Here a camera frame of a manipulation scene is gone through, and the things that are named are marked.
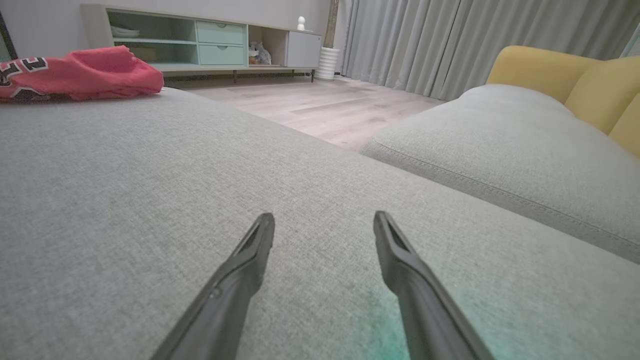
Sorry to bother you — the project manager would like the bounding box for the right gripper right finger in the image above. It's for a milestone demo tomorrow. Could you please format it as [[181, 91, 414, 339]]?
[[373, 210, 496, 360]]

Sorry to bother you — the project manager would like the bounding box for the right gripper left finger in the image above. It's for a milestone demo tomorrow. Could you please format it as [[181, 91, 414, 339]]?
[[150, 212, 276, 360]]

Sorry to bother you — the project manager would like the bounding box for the red garment with black print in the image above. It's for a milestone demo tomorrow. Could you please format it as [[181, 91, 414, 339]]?
[[0, 46, 165, 104]]

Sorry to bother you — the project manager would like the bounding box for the grey fabric sofa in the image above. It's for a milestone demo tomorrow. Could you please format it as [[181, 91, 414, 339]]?
[[0, 87, 640, 360]]

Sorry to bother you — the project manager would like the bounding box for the grey sofa cushion with seam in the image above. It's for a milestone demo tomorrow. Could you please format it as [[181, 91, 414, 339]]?
[[360, 84, 640, 264]]

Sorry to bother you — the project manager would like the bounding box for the mint cabinet drawer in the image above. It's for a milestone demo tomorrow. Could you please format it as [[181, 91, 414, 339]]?
[[196, 21, 246, 46], [198, 44, 246, 67]]

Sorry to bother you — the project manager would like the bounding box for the grey plush toy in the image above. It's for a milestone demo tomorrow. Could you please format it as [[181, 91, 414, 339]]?
[[248, 41, 272, 66]]

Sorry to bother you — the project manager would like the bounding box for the white ribbed cylinder vase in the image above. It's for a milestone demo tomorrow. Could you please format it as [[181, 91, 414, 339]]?
[[315, 47, 341, 82]]

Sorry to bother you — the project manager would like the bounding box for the white cabinet door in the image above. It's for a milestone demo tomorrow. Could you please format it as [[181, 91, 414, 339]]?
[[286, 31, 322, 69]]

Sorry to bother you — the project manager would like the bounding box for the mint and wood TV cabinet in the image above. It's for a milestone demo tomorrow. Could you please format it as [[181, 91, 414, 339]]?
[[81, 4, 323, 84]]

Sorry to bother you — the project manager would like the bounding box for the yellow sofa back cushion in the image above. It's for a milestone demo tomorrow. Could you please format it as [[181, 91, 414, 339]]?
[[564, 56, 640, 136], [486, 46, 603, 105], [607, 92, 640, 159]]

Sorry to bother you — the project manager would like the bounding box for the grey pleated curtain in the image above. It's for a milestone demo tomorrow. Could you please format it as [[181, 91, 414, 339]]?
[[334, 0, 640, 102]]

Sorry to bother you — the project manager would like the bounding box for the dark framed panel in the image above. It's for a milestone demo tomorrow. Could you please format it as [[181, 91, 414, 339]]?
[[0, 10, 19, 62]]

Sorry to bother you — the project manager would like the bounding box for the wooden upright post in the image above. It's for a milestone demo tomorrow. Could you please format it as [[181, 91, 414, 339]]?
[[323, 0, 340, 49]]

